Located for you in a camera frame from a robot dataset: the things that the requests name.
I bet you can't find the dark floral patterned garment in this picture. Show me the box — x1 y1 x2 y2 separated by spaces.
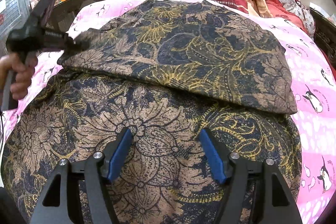
1 0 302 223

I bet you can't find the person's left hand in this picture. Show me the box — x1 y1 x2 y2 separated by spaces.
1 53 38 100

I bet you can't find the dark wooden side table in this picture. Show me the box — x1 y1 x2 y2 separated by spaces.
47 0 104 32

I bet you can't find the pink penguin bed sheet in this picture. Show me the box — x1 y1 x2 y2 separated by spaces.
4 0 335 223

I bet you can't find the dark carved wooden cabinet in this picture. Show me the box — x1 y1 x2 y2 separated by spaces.
310 8 336 68

